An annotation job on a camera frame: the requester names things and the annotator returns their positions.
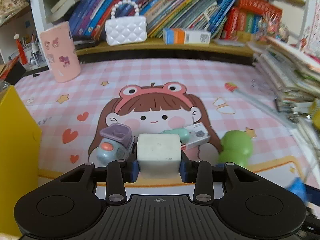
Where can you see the wooden bookshelf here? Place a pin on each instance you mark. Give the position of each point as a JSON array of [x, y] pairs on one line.
[[175, 48]]

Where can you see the yellow rubber band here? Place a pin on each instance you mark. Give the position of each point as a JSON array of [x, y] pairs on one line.
[[215, 100], [226, 113]]

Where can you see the colourful crown decoration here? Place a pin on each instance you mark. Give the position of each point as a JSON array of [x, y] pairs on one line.
[[272, 26]]

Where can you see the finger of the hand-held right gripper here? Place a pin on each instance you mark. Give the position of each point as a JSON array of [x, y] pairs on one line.
[[297, 187]]

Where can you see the thick book cream pages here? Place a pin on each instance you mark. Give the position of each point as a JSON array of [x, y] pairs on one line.
[[65, 5]]

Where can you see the blue orange white carton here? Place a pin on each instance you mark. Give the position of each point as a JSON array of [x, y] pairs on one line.
[[186, 36]]

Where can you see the pink cylinder pen holder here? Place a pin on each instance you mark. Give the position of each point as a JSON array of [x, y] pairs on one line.
[[60, 55]]

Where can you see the pale cube eraser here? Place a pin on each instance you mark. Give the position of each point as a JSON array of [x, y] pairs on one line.
[[158, 155]]

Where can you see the stack of papers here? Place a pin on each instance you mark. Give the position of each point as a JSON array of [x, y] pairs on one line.
[[287, 75]]

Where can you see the grey toy car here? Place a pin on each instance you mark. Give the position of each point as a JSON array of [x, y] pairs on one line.
[[112, 150]]

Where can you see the small white printed box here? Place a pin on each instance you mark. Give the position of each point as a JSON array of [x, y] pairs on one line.
[[197, 136]]

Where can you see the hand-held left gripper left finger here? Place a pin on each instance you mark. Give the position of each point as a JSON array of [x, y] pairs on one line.
[[132, 172]]

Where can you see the white shelf unit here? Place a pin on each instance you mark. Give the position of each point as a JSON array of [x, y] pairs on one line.
[[37, 5]]

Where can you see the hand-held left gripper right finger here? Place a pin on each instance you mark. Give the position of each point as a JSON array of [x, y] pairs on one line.
[[183, 172]]

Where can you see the strawberry topped clear ruler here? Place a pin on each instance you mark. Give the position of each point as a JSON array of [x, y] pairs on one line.
[[231, 87]]

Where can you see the teal plastic device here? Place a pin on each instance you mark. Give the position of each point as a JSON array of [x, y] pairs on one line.
[[178, 133]]

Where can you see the yellow cardboard box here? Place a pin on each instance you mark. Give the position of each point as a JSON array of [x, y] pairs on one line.
[[17, 155]]

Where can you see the white quilted pearl handbag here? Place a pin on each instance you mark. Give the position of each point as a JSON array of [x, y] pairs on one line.
[[125, 30]]

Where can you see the set of red dictionaries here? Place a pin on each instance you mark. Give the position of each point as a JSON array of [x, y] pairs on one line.
[[250, 15]]

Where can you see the green round toy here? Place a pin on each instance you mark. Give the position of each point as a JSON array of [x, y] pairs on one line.
[[236, 147]]

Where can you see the white pen holder with pens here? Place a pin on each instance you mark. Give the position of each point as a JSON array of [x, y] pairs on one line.
[[33, 52]]

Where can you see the row of books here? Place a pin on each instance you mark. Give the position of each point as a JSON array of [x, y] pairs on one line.
[[162, 10]]

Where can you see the pink checked table mat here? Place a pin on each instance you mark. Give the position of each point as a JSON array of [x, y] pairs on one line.
[[175, 80]]

